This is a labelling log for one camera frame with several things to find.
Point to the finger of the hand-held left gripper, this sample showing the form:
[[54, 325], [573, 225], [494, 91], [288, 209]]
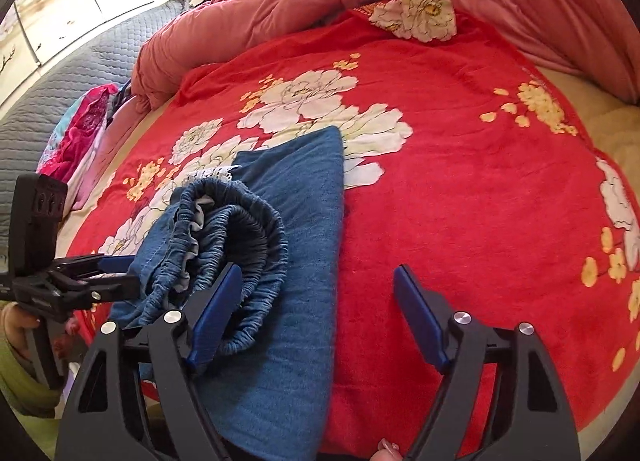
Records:
[[110, 287], [112, 263]]

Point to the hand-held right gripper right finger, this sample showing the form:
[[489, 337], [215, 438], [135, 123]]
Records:
[[420, 316]]

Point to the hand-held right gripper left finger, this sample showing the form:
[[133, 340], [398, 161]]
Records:
[[215, 306]]

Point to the blue denim pants lace trim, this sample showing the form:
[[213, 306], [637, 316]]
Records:
[[295, 241]]

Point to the green sleeved left forearm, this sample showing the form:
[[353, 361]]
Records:
[[25, 381]]

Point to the person's left hand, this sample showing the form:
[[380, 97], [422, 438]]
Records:
[[20, 328]]

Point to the person's right hand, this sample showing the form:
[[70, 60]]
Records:
[[389, 450]]

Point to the magenta patterned clothing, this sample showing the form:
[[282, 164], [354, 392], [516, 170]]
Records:
[[80, 136]]

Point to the light pink cloth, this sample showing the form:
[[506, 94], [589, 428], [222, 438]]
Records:
[[107, 141]]

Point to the grey quilted headboard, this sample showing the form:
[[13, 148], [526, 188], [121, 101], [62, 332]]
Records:
[[65, 91]]

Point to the red floral blanket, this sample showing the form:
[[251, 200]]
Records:
[[450, 181]]

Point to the pink quilt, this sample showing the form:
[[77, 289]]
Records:
[[300, 1]]

